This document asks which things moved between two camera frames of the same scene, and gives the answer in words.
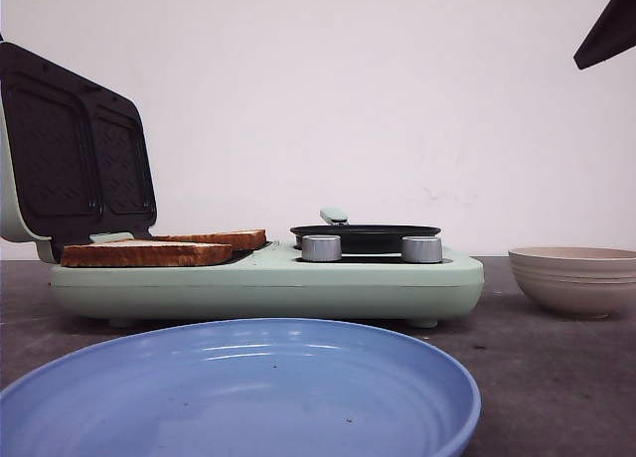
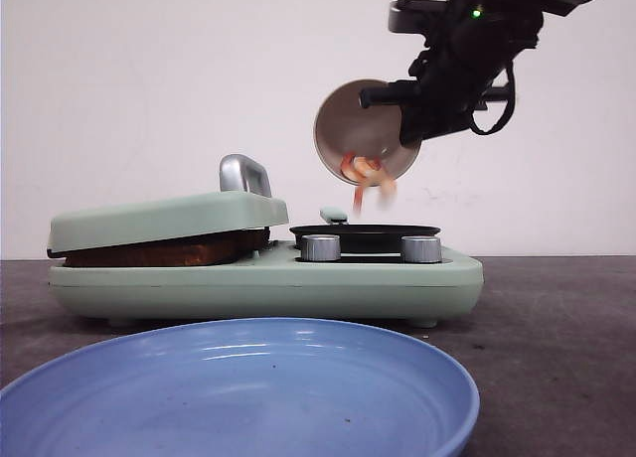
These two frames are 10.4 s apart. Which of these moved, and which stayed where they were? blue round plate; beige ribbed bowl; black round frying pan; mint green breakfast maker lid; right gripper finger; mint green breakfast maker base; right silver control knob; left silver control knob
Moved: mint green breakfast maker lid; right gripper finger; beige ribbed bowl
Stayed: right silver control knob; mint green breakfast maker base; blue round plate; left silver control knob; black round frying pan
